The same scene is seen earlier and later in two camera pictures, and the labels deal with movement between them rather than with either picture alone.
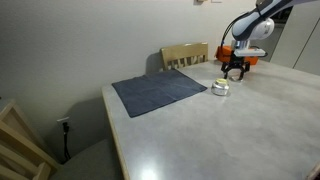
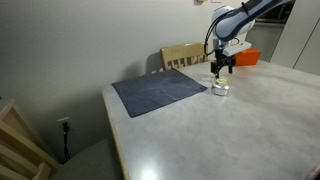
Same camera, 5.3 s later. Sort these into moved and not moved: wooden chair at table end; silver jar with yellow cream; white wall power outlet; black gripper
Moved: black gripper
Not moved: wooden chair at table end; white wall power outlet; silver jar with yellow cream
